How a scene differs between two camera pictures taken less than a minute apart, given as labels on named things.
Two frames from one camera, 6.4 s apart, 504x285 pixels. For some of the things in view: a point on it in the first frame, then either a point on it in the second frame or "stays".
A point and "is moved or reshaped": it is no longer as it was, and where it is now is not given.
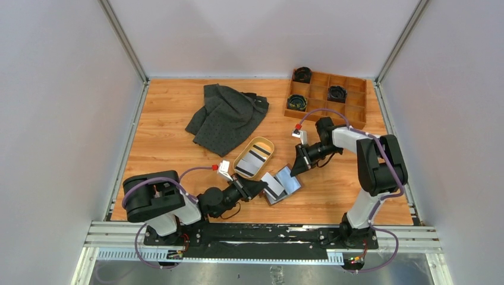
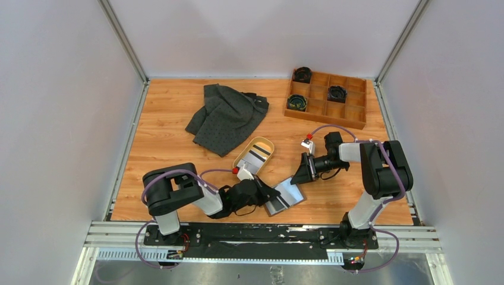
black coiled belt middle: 337,93 stays
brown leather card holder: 289,183 is moved or reshaped
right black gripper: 304,161 → 307,171
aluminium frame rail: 131,234 stays
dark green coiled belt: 297,102 stays
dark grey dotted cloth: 227,119 stays
